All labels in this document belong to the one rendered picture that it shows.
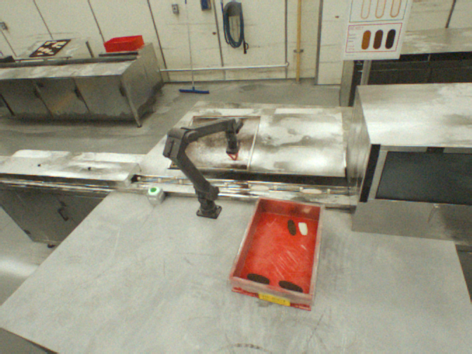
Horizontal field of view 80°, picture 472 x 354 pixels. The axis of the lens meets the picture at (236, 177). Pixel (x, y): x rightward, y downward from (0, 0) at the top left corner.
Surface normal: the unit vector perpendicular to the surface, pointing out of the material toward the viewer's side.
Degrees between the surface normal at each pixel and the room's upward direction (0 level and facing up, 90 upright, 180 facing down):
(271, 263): 0
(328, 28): 90
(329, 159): 10
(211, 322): 0
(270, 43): 90
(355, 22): 90
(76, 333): 0
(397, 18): 90
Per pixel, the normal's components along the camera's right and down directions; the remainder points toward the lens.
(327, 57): -0.22, 0.64
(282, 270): -0.11, -0.77
